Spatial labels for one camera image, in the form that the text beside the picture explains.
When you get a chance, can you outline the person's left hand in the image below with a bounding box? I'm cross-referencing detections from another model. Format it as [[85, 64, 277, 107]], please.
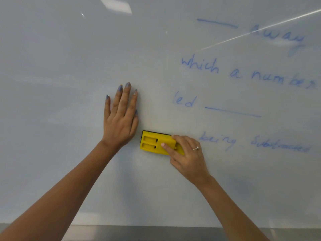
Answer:
[[101, 82, 139, 151]]

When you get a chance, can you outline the person's right hand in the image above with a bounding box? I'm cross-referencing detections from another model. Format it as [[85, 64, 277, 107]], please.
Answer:
[[160, 134, 212, 186]]

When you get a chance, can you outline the yellow whiteboard eraser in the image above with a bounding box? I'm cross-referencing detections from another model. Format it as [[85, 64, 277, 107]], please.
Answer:
[[140, 130, 185, 156]]

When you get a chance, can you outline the white whiteboard with blue writing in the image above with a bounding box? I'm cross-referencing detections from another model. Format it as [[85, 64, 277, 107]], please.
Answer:
[[0, 0, 321, 229]]

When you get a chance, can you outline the person's right forearm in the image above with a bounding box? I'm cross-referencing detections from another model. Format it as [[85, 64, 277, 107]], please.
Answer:
[[198, 176, 270, 241]]

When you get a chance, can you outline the person's left forearm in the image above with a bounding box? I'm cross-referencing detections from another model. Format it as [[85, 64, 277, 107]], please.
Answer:
[[0, 141, 118, 241]]

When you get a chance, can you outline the silver metal whiteboard tray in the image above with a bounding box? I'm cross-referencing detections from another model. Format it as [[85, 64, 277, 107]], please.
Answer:
[[0, 223, 321, 241]]

